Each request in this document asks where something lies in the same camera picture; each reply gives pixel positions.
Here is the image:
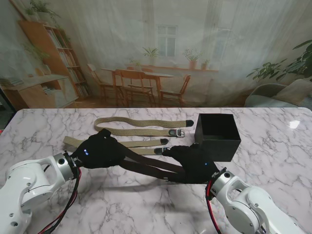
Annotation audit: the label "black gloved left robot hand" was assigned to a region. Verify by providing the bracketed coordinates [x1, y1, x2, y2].
[70, 129, 128, 170]

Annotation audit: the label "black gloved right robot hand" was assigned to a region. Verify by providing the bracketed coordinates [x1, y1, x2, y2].
[162, 143, 220, 185]

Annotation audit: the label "dark brown woven belt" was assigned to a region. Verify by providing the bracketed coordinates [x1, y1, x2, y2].
[116, 145, 191, 182]

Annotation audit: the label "black belt storage box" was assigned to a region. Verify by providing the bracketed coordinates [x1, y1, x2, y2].
[194, 113, 242, 162]

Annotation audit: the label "beige woven belt folded double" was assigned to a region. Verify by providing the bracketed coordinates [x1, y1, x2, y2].
[94, 117, 195, 138]
[62, 136, 173, 156]

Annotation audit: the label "black panel beside backdrop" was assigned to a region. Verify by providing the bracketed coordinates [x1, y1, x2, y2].
[0, 86, 18, 135]

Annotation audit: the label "red black right arm cables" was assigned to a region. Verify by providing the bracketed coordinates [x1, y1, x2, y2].
[205, 181, 225, 234]

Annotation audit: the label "red black arm cables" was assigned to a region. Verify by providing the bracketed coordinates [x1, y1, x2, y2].
[205, 181, 225, 234]
[36, 167, 83, 234]

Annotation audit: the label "red black left arm cables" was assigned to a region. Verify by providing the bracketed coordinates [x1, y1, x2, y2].
[36, 167, 83, 234]

